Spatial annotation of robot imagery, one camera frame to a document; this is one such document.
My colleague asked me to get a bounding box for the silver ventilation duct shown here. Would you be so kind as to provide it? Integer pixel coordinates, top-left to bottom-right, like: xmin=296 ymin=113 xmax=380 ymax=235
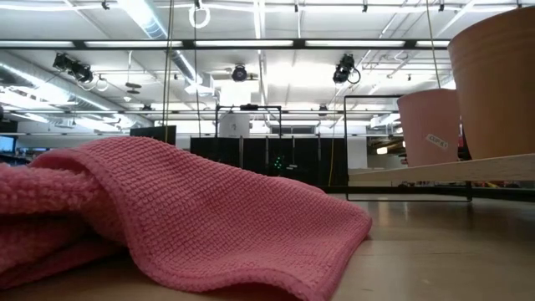
xmin=116 ymin=0 xmax=206 ymax=84

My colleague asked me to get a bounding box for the black metal shelf frame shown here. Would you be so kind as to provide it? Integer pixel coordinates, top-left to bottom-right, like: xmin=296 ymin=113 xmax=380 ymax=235
xmin=343 ymin=94 xmax=474 ymax=202

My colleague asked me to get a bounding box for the white box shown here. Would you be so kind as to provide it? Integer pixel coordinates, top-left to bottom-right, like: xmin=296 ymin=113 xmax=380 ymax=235
xmin=218 ymin=113 xmax=251 ymax=139

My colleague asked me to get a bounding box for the yellow hanging cable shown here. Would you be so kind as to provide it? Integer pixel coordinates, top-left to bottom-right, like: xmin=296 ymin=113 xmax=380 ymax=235
xmin=328 ymin=137 xmax=337 ymax=187

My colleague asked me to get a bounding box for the black partition wall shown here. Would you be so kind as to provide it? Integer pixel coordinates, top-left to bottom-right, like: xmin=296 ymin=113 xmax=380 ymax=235
xmin=190 ymin=136 xmax=349 ymax=187

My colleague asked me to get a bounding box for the pink knitted cloth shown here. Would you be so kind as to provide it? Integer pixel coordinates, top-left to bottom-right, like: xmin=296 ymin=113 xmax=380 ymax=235
xmin=0 ymin=135 xmax=373 ymax=301

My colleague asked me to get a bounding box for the black panel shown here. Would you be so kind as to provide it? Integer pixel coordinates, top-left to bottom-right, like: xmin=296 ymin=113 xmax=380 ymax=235
xmin=129 ymin=125 xmax=177 ymax=145

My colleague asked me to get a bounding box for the dark hanging cable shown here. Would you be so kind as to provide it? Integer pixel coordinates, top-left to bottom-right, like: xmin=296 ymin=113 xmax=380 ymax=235
xmin=161 ymin=0 xmax=175 ymax=143
xmin=425 ymin=0 xmax=442 ymax=89

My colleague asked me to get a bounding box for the white coiled cable ring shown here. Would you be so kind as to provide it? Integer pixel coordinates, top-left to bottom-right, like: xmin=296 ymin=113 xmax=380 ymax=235
xmin=188 ymin=3 xmax=211 ymax=29

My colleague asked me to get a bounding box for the computer monitor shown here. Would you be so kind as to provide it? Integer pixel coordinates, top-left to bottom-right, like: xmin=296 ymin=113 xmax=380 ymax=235
xmin=0 ymin=135 xmax=17 ymax=154

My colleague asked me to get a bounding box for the black ceiling spot lamp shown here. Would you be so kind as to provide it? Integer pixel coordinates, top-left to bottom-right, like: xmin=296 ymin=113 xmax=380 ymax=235
xmin=52 ymin=52 xmax=94 ymax=84
xmin=332 ymin=53 xmax=361 ymax=84

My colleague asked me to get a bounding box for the light wooden shelf board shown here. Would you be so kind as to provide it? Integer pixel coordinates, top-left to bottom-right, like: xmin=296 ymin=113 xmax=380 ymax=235
xmin=347 ymin=153 xmax=535 ymax=184

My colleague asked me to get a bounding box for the pink plastic cup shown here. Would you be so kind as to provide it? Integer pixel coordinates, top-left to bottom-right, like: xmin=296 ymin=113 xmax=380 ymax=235
xmin=396 ymin=88 xmax=461 ymax=168

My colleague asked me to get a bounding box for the black metal stand frame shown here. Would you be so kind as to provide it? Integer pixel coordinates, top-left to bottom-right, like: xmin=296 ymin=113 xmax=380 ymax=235
xmin=214 ymin=104 xmax=283 ymax=139

